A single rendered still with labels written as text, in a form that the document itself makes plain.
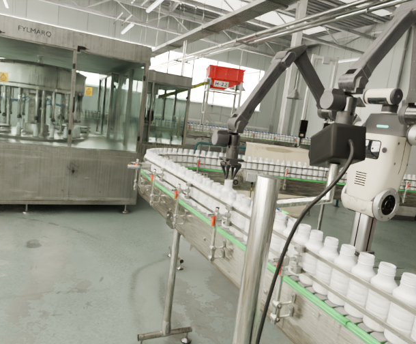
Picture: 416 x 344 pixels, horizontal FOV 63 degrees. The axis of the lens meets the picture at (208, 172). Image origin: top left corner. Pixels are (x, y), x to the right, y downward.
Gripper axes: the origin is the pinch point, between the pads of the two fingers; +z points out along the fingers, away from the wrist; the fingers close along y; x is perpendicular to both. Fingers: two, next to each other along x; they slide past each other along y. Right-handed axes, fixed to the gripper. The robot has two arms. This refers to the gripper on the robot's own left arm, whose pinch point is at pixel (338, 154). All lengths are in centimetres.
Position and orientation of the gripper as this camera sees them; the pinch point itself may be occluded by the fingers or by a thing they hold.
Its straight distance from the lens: 126.5
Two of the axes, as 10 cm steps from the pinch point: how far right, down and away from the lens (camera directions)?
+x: -4.3, -1.8, 8.8
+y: 8.9, 0.6, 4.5
